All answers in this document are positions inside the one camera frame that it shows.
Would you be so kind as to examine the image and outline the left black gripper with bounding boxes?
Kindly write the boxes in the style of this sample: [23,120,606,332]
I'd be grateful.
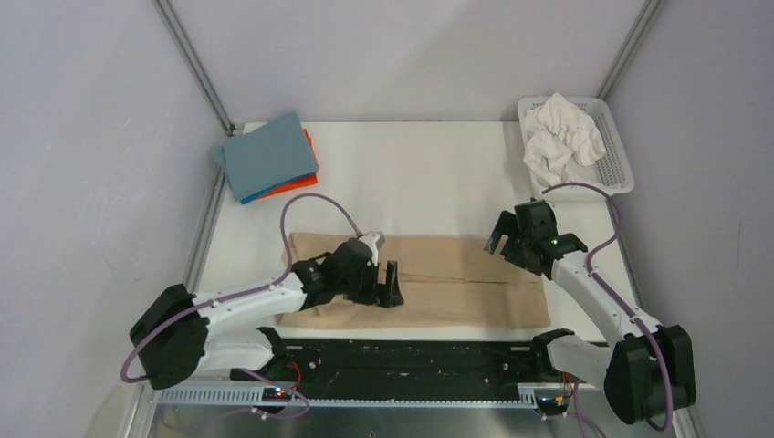
[336,257,402,307]

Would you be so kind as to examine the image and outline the beige t shirt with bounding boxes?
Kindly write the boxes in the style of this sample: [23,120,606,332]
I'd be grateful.
[278,235,551,330]

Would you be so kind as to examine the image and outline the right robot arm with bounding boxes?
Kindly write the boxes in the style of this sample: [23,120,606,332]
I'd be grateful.
[485,200,697,424]

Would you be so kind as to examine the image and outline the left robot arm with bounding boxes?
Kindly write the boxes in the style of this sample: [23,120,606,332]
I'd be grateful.
[130,233,404,390]

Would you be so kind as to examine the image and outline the crumpled white t shirt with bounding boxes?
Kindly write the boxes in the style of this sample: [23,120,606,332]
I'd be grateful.
[522,92,607,188]

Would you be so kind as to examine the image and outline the white plastic basket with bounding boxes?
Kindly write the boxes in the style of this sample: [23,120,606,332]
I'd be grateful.
[518,96,634,202]

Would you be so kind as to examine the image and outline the folded orange t shirt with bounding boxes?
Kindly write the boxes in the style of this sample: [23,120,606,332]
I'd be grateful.
[246,125,319,202]

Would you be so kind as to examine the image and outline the folded bright blue t shirt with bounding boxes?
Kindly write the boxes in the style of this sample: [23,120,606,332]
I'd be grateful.
[239,173,319,204]

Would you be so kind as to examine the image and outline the folded grey-blue t shirt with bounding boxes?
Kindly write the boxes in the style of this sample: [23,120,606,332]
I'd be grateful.
[211,111,319,203]

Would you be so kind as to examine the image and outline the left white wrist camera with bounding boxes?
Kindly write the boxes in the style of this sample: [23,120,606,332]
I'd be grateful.
[358,232,385,266]

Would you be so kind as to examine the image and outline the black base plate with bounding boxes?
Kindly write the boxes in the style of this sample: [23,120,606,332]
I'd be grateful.
[263,339,570,401]

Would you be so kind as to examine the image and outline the white slotted cable duct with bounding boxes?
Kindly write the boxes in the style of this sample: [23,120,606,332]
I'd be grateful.
[156,384,537,409]

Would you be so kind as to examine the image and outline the right aluminium frame post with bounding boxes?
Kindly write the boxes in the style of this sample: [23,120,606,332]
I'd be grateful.
[596,0,668,101]

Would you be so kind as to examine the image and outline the aluminium frame post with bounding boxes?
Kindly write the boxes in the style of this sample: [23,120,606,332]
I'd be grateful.
[152,0,235,137]
[596,0,668,101]

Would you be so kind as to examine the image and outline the left aluminium frame post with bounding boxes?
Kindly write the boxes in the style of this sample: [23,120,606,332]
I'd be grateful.
[152,0,235,137]

